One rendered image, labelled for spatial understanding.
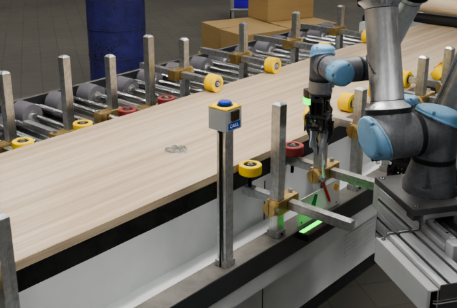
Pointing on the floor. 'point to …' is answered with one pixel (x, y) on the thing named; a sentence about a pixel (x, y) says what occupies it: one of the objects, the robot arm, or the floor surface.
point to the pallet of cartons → (263, 15)
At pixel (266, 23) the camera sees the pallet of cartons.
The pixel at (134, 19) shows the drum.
